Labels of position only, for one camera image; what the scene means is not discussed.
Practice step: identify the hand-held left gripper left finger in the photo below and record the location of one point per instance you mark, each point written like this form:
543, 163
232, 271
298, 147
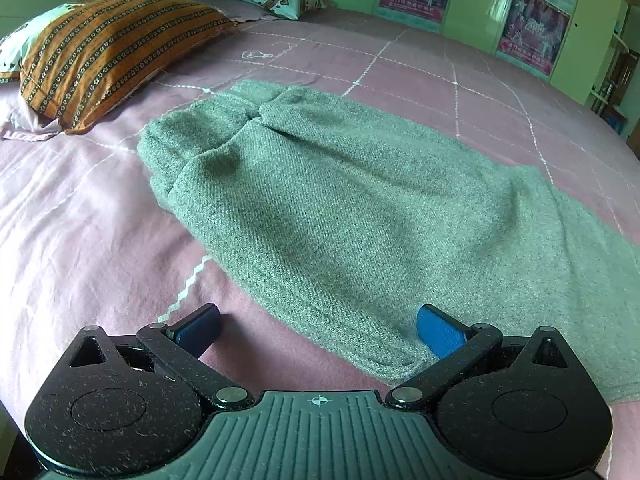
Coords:
199, 329

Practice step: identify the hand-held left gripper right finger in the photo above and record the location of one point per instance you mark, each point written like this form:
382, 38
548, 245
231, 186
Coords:
440, 330

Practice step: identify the grey-green knit pants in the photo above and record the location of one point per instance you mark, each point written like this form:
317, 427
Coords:
350, 200

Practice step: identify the pink quilted bedspread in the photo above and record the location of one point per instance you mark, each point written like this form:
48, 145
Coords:
90, 240

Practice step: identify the plain pink pillow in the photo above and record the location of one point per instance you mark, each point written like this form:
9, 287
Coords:
235, 10
25, 122

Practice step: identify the orange striped pillow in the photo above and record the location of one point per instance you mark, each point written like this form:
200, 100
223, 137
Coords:
115, 50

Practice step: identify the cream corner shelf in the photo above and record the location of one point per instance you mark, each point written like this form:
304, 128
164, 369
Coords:
615, 70

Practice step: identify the cream wardrobe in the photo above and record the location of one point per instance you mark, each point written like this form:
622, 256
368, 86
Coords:
480, 5

